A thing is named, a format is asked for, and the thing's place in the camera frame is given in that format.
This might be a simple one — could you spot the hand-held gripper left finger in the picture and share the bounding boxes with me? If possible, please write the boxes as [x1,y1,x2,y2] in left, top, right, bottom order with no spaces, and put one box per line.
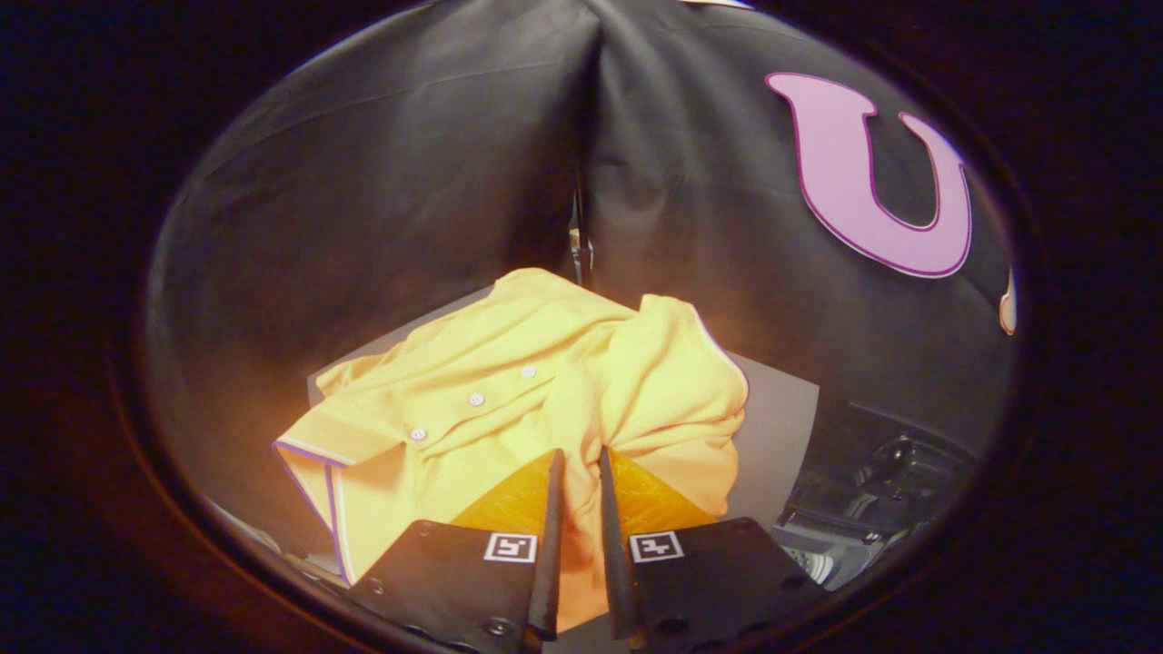
[350,448,566,653]

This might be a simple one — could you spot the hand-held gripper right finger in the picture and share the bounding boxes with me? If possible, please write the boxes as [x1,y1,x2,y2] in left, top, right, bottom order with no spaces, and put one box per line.
[597,445,828,651]

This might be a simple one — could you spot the orange polo shirt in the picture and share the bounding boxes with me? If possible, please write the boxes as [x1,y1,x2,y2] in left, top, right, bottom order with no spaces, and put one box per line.
[273,267,750,632]

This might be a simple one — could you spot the dark washing machine lid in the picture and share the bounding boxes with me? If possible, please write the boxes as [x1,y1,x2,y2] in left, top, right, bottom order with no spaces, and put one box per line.
[800,400,978,537]

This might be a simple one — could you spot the beige and black cabinet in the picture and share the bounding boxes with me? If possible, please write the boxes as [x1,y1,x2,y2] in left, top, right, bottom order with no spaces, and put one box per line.
[307,286,820,546]

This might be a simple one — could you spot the black backdrop cloth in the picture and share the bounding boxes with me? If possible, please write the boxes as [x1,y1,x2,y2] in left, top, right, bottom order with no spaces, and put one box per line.
[145,0,1019,564]

